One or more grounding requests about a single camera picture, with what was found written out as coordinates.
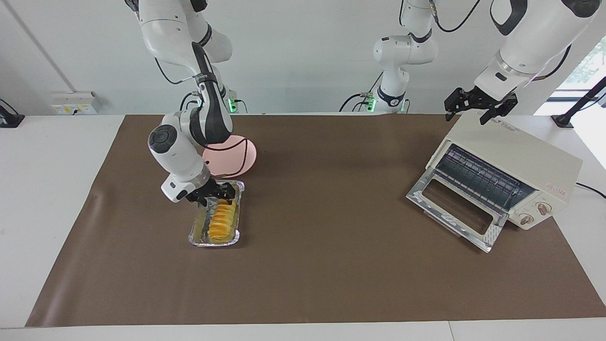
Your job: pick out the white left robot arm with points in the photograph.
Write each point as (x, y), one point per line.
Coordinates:
(535, 38)

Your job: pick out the aluminium foil tray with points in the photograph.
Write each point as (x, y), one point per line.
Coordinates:
(199, 232)

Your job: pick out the beige oven knob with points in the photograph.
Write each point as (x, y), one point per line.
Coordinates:
(526, 219)
(544, 208)

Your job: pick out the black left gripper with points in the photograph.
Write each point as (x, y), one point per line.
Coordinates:
(480, 100)

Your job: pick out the pink round plate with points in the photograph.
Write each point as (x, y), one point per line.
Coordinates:
(232, 163)

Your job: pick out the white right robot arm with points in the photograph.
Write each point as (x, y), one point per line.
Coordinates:
(175, 151)

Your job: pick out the brown table mat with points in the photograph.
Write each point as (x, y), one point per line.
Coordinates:
(331, 260)

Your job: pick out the chrome glass oven door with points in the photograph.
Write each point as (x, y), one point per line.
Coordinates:
(492, 234)

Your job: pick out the cream white toaster oven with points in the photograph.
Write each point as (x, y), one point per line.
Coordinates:
(521, 151)

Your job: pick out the white wall outlet box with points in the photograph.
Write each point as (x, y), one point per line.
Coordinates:
(75, 103)

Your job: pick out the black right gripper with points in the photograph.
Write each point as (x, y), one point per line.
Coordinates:
(210, 192)

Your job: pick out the golden sliced bread loaf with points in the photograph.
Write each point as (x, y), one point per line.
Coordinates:
(221, 222)

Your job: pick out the black clamp stand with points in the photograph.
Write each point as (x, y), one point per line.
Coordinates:
(9, 121)
(563, 119)

